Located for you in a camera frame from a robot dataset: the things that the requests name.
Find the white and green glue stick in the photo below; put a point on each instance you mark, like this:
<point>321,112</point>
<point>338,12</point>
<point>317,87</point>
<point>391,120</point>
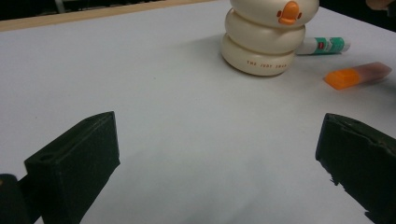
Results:
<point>327,45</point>

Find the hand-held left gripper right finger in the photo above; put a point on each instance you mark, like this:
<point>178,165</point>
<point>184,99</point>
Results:
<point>361,161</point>

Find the orange highlighter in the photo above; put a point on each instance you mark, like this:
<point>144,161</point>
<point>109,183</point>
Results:
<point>351,76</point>

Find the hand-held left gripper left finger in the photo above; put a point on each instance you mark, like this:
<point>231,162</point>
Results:
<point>71,168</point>

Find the cream ringed duck pen holder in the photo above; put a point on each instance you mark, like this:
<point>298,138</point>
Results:
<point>264,43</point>

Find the wooden table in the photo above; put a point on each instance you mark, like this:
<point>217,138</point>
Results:
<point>77,15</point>

